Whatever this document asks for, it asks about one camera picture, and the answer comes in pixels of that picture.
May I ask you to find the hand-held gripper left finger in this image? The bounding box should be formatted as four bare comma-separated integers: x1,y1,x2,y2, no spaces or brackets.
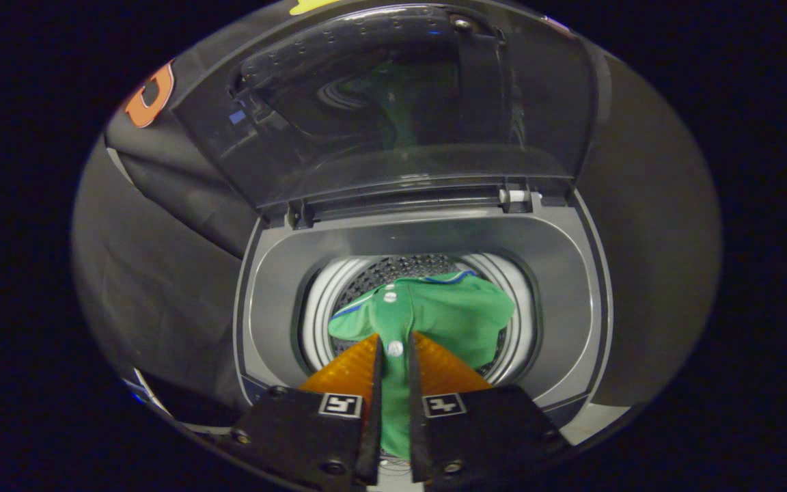
219,333,384,489

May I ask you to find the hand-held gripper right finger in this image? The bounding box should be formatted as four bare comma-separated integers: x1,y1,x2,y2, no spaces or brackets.
407,331,572,487

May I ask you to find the green polo shirt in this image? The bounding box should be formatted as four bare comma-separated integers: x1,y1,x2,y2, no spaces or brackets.
329,271,516,460

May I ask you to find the grey washing machine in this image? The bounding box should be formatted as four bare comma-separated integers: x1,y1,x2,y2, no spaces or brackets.
233,191,614,452

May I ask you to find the dark washing machine lid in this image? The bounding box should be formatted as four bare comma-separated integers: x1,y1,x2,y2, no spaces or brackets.
169,3,613,230

